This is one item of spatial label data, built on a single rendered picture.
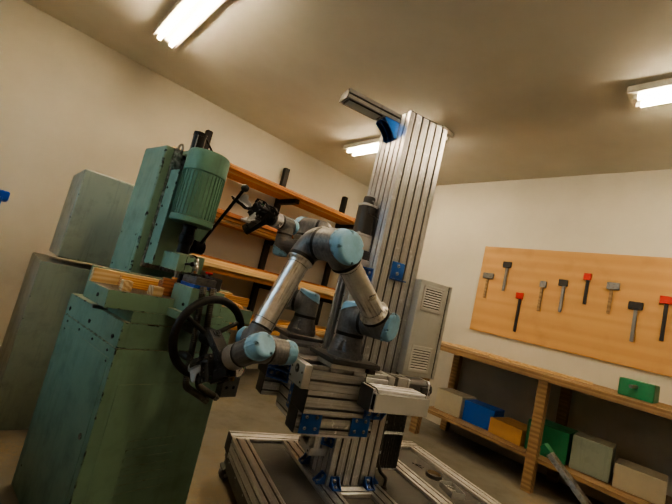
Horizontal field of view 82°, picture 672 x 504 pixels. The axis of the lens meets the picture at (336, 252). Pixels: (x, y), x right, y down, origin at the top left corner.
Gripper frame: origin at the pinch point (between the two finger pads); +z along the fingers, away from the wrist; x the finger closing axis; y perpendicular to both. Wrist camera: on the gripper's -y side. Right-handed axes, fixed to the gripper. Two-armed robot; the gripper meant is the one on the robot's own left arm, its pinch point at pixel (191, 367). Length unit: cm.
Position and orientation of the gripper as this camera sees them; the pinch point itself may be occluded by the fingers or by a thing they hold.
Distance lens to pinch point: 137.5
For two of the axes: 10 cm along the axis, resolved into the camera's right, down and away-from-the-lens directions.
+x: 6.2, 2.6, 7.4
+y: 1.6, 8.8, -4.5
